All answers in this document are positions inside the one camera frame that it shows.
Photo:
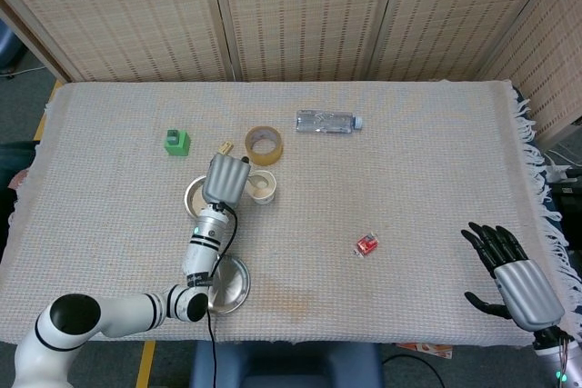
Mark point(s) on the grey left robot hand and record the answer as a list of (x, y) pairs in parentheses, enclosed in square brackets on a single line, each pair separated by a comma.
[(225, 179)]

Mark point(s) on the grey black right robot hand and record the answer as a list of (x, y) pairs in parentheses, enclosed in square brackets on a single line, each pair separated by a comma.
[(523, 288)]

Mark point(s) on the metal spoon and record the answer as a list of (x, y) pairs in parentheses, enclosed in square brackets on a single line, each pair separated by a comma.
[(260, 177)]

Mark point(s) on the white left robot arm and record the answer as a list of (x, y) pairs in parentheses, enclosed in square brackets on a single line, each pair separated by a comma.
[(136, 306)]

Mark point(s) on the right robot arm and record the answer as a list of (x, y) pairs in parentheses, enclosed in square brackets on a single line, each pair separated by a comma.
[(557, 356)]

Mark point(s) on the metal bowl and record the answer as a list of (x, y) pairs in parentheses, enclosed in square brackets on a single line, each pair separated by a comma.
[(189, 190)]

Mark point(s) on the white paper cup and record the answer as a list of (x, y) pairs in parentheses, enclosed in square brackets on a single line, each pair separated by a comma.
[(266, 198)]

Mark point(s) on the orange printed snack packet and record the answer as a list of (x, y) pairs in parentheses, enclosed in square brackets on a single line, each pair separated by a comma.
[(427, 348)]

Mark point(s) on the small beige block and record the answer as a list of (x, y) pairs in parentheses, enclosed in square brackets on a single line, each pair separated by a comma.
[(225, 148)]

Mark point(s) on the green cube block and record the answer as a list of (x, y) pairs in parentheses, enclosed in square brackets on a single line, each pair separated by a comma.
[(182, 146)]

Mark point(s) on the yellow tape roll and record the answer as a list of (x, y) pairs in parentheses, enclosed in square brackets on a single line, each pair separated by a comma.
[(275, 154)]

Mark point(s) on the small grey-green block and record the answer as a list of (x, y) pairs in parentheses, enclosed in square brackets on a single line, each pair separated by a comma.
[(172, 136)]

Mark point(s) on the black box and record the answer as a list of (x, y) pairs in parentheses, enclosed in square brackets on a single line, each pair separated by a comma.
[(568, 206)]

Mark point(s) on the round metal plate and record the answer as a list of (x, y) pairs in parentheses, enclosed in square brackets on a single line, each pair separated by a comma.
[(234, 285)]

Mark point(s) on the clear plastic water bottle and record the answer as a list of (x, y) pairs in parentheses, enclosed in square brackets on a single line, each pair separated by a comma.
[(325, 122)]

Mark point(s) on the beige woven tablecloth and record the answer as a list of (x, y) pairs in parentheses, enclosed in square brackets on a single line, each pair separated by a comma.
[(364, 188)]

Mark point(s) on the red snack packet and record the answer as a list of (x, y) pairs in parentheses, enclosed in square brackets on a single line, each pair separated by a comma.
[(366, 245)]

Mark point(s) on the woven folding screen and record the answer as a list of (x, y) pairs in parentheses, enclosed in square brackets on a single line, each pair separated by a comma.
[(318, 11)]

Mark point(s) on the blue round object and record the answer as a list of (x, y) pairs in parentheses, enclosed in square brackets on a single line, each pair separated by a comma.
[(7, 47)]

